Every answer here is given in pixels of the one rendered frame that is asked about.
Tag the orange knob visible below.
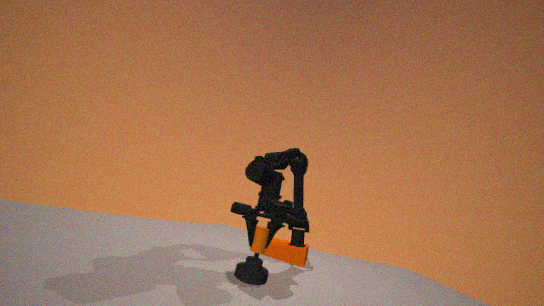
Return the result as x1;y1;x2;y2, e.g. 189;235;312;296
249;226;269;254

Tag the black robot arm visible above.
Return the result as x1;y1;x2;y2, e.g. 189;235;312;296
245;148;309;248

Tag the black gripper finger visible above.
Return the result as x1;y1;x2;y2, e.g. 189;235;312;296
265;221;286;249
242;216;258;247

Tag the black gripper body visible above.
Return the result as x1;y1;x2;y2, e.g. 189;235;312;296
230;188;297;226

